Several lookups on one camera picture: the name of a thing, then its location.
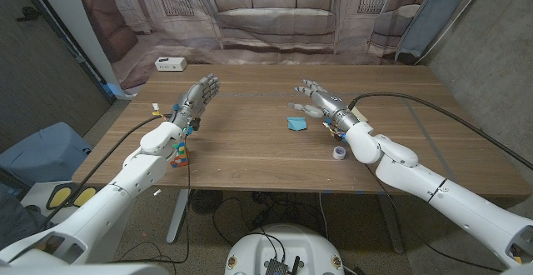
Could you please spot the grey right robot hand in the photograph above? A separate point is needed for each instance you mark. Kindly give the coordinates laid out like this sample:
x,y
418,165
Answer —
x,y
333,106

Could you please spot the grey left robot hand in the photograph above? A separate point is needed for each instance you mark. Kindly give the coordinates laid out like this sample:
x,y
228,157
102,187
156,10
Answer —
x,y
193,104

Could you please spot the small blue cloth piece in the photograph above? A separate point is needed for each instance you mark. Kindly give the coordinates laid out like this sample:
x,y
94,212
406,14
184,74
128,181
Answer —
x,y
296,123

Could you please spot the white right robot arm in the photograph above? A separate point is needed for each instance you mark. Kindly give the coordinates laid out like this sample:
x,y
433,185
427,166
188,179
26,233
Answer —
x,y
416,175

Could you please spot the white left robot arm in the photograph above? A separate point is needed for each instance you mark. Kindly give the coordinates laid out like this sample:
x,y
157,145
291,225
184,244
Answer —
x,y
137,175

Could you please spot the white tape roll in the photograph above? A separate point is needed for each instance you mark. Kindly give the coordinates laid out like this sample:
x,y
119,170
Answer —
x,y
339,153

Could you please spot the pale yellow sponge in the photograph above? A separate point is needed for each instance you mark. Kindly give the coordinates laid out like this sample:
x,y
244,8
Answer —
x,y
361,116

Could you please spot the white power box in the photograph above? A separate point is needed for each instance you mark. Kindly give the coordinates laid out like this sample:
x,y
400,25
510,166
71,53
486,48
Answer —
x,y
170,63

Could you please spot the colourful toy block stack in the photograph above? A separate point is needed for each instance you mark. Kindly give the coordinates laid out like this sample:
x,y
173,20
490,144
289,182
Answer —
x,y
180,158

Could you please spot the black floor fan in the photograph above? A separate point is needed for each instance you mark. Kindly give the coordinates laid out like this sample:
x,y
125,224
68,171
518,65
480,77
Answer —
x,y
206,201

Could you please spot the printed sofa backdrop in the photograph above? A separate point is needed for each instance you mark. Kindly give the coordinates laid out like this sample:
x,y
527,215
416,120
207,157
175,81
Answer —
x,y
275,21

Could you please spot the white table leg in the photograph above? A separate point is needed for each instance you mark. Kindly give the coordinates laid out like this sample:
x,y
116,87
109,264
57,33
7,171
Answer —
x,y
178,216

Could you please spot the grey table leg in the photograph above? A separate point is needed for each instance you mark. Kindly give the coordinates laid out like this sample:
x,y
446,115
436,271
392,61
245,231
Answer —
x,y
391,225

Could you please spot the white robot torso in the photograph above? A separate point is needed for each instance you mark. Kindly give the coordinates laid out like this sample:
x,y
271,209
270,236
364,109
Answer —
x,y
291,241

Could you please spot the yellow black-rimmed pad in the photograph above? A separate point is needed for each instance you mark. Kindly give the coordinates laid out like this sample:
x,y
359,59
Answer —
x,y
59,197
85,196

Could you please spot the blue-grey plastic bin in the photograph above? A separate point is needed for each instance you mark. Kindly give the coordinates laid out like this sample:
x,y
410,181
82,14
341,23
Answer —
x,y
46,154

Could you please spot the black electronics module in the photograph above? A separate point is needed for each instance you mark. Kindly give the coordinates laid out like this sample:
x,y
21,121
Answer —
x,y
277,266

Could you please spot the dark grey cloth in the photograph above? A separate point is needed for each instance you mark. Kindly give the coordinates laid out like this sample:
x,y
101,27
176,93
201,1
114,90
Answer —
x,y
16,221

